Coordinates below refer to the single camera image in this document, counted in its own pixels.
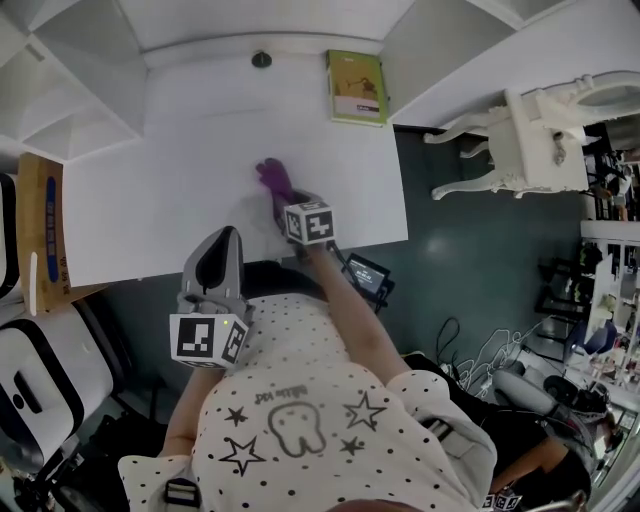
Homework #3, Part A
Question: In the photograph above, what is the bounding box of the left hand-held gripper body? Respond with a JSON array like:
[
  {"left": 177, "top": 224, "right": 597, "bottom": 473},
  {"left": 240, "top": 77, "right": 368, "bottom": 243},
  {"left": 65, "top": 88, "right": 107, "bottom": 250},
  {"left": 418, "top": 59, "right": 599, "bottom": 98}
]
[{"left": 169, "top": 293, "right": 254, "bottom": 370}]

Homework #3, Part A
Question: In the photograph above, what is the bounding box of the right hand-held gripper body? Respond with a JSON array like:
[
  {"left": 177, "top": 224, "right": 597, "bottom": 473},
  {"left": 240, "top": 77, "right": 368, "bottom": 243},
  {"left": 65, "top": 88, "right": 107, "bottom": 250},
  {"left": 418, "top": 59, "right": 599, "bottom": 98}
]
[{"left": 284, "top": 200, "right": 342, "bottom": 262}]

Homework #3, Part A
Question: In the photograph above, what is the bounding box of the purple cloth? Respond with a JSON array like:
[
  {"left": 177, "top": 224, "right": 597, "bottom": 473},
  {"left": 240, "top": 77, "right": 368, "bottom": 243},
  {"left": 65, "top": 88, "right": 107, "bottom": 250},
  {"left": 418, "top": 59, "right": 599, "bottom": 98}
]
[{"left": 255, "top": 157, "right": 297, "bottom": 207}]

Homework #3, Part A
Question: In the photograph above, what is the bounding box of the person's left forearm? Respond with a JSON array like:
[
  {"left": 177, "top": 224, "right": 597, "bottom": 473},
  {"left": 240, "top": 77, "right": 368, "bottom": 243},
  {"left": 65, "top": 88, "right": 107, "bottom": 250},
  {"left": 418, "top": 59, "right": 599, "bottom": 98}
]
[{"left": 159, "top": 367, "right": 231, "bottom": 459}]

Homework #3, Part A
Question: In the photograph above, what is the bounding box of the person's right forearm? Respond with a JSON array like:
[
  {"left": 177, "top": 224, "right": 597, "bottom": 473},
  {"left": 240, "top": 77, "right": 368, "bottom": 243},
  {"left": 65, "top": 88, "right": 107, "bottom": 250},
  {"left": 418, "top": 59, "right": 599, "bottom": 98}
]
[{"left": 305, "top": 244, "right": 414, "bottom": 386}]

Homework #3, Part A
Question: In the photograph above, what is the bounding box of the white desk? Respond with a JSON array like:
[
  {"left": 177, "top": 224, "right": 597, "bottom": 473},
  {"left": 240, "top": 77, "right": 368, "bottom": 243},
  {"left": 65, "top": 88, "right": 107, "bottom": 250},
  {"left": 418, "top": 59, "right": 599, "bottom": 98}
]
[{"left": 62, "top": 49, "right": 409, "bottom": 289}]

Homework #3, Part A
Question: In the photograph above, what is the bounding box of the black tablet screen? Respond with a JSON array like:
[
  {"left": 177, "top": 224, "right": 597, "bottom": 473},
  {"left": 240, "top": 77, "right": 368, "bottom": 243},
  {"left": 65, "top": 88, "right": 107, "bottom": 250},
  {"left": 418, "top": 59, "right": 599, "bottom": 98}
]
[{"left": 343, "top": 253, "right": 396, "bottom": 307}]

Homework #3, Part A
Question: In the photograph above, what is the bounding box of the person's white dotted shirt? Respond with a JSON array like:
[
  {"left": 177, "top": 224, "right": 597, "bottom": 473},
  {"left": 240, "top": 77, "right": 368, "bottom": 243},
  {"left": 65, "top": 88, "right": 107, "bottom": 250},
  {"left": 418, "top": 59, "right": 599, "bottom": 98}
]
[{"left": 118, "top": 293, "right": 499, "bottom": 512}]

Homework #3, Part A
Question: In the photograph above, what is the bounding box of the green book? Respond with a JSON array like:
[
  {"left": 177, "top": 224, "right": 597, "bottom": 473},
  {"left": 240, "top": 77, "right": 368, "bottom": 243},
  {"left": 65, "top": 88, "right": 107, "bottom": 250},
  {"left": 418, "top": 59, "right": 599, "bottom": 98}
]
[{"left": 326, "top": 48, "right": 389, "bottom": 127}]

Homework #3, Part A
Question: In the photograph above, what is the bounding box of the white and black robot machine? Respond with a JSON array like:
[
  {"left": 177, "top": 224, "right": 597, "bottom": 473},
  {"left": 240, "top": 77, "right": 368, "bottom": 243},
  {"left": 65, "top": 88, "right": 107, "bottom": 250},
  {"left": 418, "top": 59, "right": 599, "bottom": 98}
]
[
  {"left": 0, "top": 172, "right": 21, "bottom": 301},
  {"left": 0, "top": 304, "right": 115, "bottom": 471}
]

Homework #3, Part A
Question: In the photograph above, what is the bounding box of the white flat stick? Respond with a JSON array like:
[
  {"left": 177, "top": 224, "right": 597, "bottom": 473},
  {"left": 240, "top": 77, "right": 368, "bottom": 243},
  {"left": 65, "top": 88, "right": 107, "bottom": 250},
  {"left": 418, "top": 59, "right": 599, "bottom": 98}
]
[{"left": 28, "top": 252, "right": 40, "bottom": 316}]

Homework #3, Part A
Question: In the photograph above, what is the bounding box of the brown cardboard box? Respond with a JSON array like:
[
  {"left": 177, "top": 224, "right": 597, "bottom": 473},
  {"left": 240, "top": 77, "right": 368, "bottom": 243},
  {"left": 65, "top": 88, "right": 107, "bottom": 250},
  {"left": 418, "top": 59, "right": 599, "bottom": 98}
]
[{"left": 15, "top": 152, "right": 109, "bottom": 314}]

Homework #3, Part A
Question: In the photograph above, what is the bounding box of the white ornate vanity with mirror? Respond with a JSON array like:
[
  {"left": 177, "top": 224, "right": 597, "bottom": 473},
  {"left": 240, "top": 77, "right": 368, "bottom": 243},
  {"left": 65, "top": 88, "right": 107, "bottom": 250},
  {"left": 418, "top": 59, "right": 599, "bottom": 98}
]
[{"left": 423, "top": 69, "right": 640, "bottom": 201}]

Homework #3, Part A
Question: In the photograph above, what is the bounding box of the white shelf cabinet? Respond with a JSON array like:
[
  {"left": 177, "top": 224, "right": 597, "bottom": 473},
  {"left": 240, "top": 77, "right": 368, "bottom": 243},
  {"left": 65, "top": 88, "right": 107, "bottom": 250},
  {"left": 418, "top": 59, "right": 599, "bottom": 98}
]
[{"left": 0, "top": 0, "right": 640, "bottom": 161}]

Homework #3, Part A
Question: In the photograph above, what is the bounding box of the black cable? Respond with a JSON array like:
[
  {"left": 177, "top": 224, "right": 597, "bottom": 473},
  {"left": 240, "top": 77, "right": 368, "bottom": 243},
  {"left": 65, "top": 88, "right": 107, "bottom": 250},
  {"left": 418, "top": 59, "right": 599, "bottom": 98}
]
[{"left": 434, "top": 317, "right": 461, "bottom": 369}]

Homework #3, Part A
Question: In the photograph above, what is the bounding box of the tangle of white cables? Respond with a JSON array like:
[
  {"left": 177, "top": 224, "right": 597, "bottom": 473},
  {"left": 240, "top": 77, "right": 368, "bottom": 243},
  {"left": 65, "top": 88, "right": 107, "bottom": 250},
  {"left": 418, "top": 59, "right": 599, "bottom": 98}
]
[{"left": 449, "top": 327, "right": 531, "bottom": 399}]

